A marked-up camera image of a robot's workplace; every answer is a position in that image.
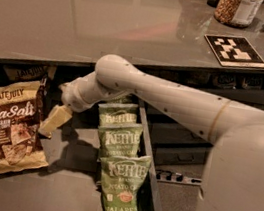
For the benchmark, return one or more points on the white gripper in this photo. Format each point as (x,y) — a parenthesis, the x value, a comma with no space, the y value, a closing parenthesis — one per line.
(70,94)

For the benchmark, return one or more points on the brown Late July chip bag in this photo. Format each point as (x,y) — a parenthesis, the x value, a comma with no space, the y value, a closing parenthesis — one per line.
(21,107)

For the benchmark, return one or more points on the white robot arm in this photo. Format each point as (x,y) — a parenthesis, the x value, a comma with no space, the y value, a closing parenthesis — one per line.
(233,179)

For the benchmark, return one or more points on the green kettle chip bag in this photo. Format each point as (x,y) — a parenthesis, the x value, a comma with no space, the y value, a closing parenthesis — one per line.
(126,99)
(120,140)
(121,179)
(117,113)

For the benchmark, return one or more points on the rear green Kettle chip bag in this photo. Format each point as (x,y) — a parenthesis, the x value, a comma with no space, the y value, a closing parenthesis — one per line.
(126,99)

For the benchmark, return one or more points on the open grey top drawer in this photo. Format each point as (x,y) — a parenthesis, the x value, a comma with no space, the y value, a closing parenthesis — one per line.
(68,183)

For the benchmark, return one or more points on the front green Kettle chip bag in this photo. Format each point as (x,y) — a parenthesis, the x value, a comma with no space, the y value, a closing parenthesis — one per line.
(121,179)

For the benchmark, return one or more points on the grey lower right drawer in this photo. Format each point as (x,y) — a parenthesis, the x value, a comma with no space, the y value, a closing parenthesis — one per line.
(172,154)

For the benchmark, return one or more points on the dark snack bags in drawer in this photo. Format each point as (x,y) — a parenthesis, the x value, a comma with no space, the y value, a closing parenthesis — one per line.
(216,80)

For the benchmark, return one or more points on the grey upper right drawer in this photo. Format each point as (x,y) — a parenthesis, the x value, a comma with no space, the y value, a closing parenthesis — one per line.
(250,97)

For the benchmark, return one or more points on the power strip on floor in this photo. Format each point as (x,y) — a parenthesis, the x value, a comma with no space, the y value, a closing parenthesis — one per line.
(175,177)

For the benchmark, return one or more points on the black white fiducial marker tile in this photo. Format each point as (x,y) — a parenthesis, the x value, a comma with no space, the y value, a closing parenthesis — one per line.
(232,51)

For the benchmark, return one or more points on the clear jar of snacks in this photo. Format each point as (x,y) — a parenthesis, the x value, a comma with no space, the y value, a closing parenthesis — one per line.
(237,13)

